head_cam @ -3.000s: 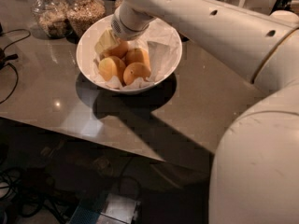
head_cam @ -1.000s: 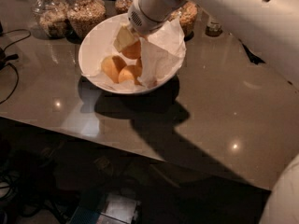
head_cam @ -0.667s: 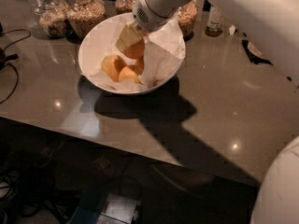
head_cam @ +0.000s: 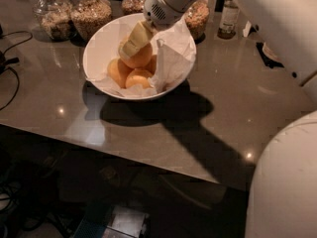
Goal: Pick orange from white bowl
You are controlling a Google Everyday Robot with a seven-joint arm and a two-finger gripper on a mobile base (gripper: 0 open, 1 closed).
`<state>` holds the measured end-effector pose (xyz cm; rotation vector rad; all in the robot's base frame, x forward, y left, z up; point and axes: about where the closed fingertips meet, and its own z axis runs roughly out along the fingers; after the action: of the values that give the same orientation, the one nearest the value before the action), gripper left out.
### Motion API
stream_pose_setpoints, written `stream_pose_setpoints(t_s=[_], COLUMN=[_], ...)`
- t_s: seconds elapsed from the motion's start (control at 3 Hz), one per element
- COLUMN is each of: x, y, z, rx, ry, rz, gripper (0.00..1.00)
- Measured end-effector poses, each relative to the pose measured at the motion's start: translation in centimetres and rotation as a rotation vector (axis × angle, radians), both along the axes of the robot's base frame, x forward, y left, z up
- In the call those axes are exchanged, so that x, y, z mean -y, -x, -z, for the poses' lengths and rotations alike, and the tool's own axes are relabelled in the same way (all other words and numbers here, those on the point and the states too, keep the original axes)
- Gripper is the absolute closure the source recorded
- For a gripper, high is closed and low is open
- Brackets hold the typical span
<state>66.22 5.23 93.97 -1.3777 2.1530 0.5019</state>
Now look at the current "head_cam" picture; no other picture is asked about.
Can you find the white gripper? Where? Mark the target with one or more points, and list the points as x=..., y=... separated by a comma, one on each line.
x=162, y=11

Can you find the orange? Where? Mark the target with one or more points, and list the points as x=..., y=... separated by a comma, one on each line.
x=118, y=71
x=140, y=59
x=152, y=65
x=139, y=76

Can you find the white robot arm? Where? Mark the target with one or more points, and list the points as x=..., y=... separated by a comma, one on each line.
x=283, y=192

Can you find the white ceramic bowl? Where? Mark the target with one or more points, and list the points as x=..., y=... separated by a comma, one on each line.
x=99, y=47

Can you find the white paper napkin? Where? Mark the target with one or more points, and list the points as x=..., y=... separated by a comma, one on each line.
x=175, y=57

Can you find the clear glass bottle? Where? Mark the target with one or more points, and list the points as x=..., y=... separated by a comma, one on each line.
x=229, y=19

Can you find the left glass cereal jar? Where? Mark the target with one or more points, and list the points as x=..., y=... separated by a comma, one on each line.
x=54, y=17

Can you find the white card stand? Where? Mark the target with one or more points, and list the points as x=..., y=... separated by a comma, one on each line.
x=247, y=29

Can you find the stack of white plates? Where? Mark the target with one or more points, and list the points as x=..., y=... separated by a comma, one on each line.
x=269, y=54

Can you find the silver box on floor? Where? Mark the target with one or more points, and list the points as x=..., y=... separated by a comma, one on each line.
x=113, y=221

